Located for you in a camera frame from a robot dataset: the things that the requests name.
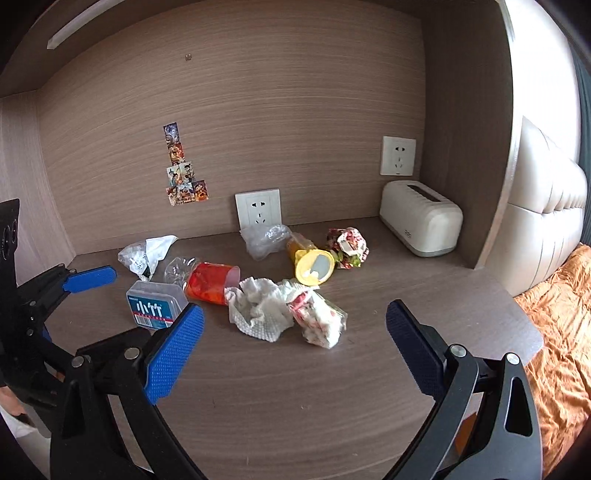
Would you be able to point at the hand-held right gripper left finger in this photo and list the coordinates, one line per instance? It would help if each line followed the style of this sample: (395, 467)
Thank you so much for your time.
(175, 355)

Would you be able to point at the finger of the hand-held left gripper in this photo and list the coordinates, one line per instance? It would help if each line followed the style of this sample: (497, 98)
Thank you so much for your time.
(87, 279)
(115, 340)

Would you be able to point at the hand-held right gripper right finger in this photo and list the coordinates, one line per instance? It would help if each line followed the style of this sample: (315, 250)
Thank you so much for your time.
(415, 350)

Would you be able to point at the small blue label plastic box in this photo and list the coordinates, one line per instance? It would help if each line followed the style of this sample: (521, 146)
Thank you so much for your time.
(154, 304)

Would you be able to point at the white plastic bag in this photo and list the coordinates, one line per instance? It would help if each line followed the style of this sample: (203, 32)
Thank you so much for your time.
(138, 256)

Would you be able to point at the red clear plastic cup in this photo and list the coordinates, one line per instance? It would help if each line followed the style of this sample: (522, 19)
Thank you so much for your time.
(210, 284)

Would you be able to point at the white paper towel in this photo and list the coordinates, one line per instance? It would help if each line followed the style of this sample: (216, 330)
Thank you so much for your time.
(258, 314)

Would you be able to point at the floral snack wrapper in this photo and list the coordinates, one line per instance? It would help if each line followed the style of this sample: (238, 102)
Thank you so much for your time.
(318, 323)

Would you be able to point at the floral paper ball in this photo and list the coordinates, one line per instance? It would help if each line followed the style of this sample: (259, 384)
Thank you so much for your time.
(348, 244)

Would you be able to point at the yellow lidded cup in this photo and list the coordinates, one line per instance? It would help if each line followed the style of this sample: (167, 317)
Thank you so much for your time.
(309, 267)

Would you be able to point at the clear plastic bag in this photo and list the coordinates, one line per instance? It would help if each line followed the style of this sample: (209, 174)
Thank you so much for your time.
(261, 242)

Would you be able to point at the white ribbed tissue box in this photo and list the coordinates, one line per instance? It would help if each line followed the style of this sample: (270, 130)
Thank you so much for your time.
(422, 217)

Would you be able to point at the cartoon sticker strip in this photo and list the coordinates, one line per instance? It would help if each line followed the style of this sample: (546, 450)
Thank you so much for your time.
(179, 173)

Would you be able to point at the orange bed blanket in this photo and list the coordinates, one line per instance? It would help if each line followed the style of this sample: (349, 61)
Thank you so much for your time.
(563, 332)

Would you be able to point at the cream padded bed headboard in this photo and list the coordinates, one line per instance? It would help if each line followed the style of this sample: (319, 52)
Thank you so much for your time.
(540, 207)

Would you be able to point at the white light bar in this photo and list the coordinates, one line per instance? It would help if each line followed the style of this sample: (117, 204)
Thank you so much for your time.
(69, 32)

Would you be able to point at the wooden desk with hutch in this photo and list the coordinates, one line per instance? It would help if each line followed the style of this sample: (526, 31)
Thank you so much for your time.
(277, 115)

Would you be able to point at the grey blue curtain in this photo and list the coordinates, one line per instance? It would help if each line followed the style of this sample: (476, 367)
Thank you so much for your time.
(582, 101)

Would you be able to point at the white wall socket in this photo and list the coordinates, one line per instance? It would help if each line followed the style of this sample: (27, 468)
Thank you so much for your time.
(398, 154)
(258, 207)

